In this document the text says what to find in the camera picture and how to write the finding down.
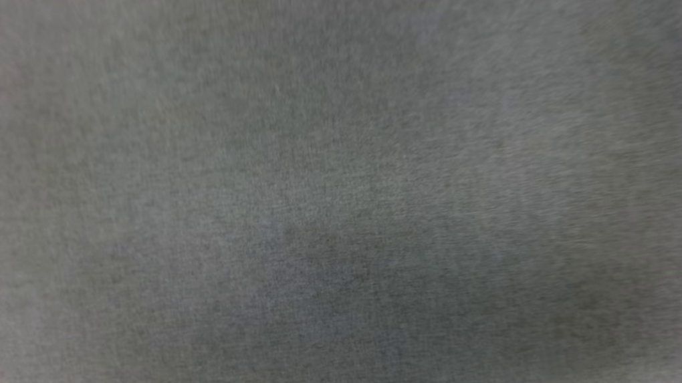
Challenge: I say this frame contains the grey fabric sofa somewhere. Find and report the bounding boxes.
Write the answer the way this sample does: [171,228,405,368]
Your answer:
[0,0,682,383]

